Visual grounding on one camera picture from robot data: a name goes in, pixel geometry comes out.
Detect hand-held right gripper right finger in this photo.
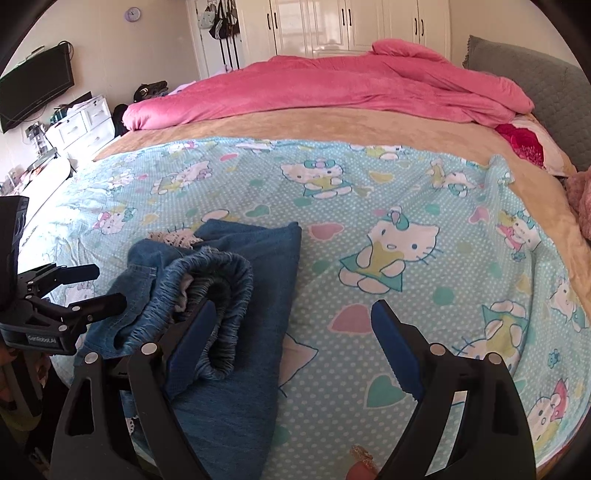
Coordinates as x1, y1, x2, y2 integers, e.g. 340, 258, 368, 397
370, 299, 537, 480

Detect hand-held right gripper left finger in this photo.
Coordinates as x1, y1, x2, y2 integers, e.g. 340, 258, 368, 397
50, 299, 219, 480

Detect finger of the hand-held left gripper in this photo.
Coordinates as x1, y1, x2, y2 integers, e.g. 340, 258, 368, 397
18, 264, 101, 297
28, 292, 128, 334

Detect blue denim pants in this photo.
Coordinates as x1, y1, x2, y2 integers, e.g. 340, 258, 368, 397
74, 219, 303, 480

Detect person's right hand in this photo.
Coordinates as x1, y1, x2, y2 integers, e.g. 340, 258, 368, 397
346, 444, 384, 480

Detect white drawer dresser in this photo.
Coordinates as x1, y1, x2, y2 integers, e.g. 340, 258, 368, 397
44, 95, 115, 162

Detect black flat television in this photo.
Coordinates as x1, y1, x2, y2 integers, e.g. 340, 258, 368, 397
0, 44, 75, 134

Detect cartoon cat printed blanket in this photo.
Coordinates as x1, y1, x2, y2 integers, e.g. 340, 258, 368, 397
18, 136, 591, 480

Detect black bag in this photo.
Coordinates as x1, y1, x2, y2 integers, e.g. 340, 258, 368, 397
133, 80, 169, 103

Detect beige bed sheet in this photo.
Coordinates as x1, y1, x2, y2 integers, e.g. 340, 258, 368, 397
92, 104, 591, 305

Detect pink fluffy plush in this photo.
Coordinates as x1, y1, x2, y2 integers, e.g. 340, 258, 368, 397
566, 168, 591, 241

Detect red flower printed pillow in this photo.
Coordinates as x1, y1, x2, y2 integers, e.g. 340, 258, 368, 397
494, 113, 578, 178

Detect white door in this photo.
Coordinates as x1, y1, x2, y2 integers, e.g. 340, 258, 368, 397
185, 0, 245, 79

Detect pink fleece duvet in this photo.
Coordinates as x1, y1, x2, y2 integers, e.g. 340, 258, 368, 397
121, 39, 536, 132

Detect hanging bags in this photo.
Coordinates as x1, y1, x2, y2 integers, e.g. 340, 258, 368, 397
196, 0, 243, 70

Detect grey quilted headboard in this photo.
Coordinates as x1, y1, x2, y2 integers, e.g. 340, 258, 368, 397
462, 34, 591, 171

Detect white wardrobe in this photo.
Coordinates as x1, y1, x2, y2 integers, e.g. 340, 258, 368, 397
235, 0, 453, 63

